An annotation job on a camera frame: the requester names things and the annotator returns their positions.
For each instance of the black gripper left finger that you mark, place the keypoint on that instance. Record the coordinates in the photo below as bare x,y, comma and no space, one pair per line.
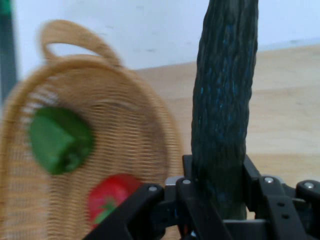
195,212

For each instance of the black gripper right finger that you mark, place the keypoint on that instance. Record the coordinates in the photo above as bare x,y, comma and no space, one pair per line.
280,207

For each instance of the long dark green cucumber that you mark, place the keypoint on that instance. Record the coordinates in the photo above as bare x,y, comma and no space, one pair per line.
225,100

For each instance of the green toy bell pepper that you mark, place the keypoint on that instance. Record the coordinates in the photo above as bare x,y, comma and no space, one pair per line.
60,140

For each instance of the red toy tomato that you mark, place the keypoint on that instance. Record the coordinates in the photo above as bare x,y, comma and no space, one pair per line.
110,197

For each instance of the green foam mat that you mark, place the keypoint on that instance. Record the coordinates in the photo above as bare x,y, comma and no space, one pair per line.
4,6

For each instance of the metal wall rail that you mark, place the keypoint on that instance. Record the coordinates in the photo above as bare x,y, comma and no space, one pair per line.
7,57

